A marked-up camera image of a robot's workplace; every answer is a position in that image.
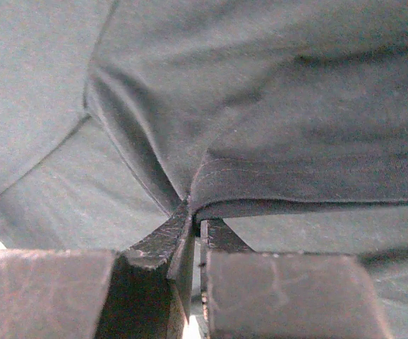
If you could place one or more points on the black t shirt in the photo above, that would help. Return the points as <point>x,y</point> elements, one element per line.
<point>287,120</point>

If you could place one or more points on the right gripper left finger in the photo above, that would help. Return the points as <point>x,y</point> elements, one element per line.
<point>142,292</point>

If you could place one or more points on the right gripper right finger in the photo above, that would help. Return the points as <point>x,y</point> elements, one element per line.
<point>249,294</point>

